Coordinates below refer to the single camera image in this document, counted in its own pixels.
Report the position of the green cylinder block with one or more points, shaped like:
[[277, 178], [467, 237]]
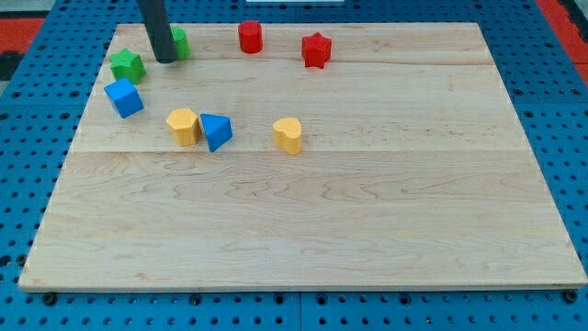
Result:
[[181, 43]]

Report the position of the yellow heart block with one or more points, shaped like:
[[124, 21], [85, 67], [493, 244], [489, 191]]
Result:
[[287, 135]]

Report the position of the light wooden board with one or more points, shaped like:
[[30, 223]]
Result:
[[414, 174]]

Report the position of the blue triangle block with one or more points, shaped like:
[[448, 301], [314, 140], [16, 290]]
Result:
[[217, 129]]

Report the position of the yellow hexagon block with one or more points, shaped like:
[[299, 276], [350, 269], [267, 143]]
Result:
[[184, 126]]

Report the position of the red star block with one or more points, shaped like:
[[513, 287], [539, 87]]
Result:
[[316, 50]]

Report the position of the red cylinder block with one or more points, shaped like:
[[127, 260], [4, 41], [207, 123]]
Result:
[[250, 35]]

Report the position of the blue cube block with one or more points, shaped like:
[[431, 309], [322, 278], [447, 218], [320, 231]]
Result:
[[124, 97]]

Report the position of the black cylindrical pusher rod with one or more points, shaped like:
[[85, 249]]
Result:
[[156, 23]]

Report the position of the green star block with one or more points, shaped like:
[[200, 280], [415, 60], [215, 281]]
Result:
[[127, 64]]

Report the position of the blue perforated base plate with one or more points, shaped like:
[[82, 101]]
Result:
[[46, 96]]

